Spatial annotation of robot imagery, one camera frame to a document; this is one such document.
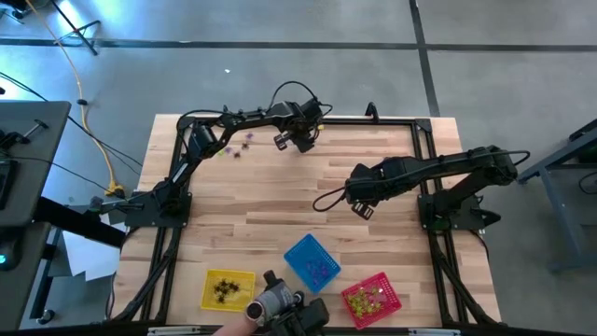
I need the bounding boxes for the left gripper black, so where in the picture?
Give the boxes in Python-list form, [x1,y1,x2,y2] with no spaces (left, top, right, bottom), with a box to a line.
[268,100,323,154]

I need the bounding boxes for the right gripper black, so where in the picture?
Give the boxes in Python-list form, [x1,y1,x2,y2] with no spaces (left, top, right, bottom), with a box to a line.
[345,158,398,222]

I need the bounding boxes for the blue plastic slotted basket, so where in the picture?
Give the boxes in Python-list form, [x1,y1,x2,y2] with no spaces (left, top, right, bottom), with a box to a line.
[283,232,342,295]

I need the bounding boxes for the person's forearm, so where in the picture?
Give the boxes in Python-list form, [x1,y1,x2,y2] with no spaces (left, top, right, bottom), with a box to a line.
[211,316,260,336]

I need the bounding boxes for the red plastic slotted basket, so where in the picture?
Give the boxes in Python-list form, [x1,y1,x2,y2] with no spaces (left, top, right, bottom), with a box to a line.
[340,272,403,330]

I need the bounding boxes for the black wristwatch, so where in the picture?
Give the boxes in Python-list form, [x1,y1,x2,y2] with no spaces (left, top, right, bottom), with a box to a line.
[245,301,268,323]

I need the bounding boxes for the yellow plastic slotted basket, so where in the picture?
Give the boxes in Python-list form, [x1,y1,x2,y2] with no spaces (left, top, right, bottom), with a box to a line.
[200,268,257,313]

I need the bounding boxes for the black desk support beam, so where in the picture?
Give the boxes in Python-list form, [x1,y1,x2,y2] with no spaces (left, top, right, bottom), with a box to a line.
[33,195,127,249]

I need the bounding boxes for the white paper sheets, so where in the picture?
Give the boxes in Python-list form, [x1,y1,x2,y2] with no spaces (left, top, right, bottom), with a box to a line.
[46,212,123,282]

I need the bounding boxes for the black tripod stand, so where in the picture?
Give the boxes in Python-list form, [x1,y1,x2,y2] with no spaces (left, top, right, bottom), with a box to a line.
[49,0,102,56]

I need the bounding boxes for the grey desk top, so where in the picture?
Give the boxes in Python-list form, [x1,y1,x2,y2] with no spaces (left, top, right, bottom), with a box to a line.
[0,100,73,228]

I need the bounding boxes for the black desk clamp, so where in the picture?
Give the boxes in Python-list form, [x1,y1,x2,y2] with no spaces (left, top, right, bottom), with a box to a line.
[0,118,50,151]

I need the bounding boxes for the black desk device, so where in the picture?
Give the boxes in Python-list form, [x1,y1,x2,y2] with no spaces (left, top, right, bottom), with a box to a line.
[0,158,19,211]

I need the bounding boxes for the black equipment base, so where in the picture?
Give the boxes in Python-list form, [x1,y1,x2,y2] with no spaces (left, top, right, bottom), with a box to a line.
[0,0,50,21]

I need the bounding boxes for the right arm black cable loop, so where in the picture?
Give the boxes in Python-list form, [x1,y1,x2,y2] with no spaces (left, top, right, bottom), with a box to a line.
[311,185,350,214]

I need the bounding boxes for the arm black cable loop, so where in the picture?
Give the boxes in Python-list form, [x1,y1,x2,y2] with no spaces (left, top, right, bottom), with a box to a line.
[269,79,335,118]
[311,185,350,214]

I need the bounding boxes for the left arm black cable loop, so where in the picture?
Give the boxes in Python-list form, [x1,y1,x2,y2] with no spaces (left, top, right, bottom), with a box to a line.
[269,79,335,118]

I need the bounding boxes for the black aluminium rail frame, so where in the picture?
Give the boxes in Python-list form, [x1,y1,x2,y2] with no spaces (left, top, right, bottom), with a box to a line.
[104,114,504,328]

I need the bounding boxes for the silver metal bracket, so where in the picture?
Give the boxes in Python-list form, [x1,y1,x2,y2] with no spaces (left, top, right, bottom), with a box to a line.
[146,326,202,336]
[407,328,462,336]

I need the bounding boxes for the blue-grey metal cart frame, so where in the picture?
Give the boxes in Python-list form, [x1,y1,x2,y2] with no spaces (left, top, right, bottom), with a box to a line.
[512,119,597,274]

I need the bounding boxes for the black cable on cart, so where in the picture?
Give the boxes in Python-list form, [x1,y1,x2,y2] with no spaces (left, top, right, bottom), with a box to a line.
[576,171,597,195]

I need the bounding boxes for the orange extension cable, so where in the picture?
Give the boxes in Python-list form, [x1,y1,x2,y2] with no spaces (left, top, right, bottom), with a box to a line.
[25,0,125,197]

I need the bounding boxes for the black floor cable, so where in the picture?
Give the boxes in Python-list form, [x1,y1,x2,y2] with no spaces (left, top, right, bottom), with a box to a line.
[0,154,111,192]
[0,70,144,169]

